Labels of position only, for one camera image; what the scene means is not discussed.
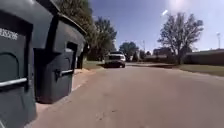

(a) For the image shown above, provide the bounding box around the pole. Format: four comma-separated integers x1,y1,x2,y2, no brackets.
215,31,222,50
142,39,147,53

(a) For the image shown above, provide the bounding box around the white pickup truck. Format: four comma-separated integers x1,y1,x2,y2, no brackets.
103,50,127,69

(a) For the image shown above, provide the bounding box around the brick building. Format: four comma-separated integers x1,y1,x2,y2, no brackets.
143,46,175,63

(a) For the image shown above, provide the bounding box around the grass strip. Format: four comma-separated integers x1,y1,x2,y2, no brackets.
156,63,224,78

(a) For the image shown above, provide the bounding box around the grass patch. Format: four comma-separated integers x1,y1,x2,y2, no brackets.
81,60,106,71

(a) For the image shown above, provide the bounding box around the grey asphalt road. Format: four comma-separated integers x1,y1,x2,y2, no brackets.
29,62,224,128

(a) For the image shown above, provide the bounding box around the sparse-leaved tree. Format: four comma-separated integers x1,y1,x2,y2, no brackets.
157,12,205,66

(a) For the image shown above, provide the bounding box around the dark wheeled bin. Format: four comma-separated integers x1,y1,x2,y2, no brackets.
0,0,62,128
33,12,88,104

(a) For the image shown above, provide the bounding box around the long dark fence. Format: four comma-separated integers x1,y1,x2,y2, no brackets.
183,48,224,67

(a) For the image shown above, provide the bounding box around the round green tree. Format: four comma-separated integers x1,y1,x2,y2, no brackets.
118,41,140,62

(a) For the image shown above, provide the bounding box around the pale concrete kerb strip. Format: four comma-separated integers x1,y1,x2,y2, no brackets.
23,67,98,128

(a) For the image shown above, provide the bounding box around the group of tall trees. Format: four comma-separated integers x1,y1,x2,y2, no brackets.
53,0,118,62

